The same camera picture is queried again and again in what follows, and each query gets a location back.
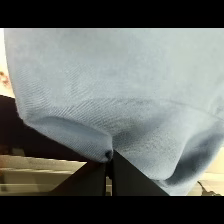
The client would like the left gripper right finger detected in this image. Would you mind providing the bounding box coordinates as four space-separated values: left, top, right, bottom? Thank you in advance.
111 149 170 197

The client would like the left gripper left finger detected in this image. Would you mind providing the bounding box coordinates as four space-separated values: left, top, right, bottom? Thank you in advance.
49 159 108 197

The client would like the dark blue garment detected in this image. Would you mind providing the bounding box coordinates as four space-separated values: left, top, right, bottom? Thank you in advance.
3 27 224 197

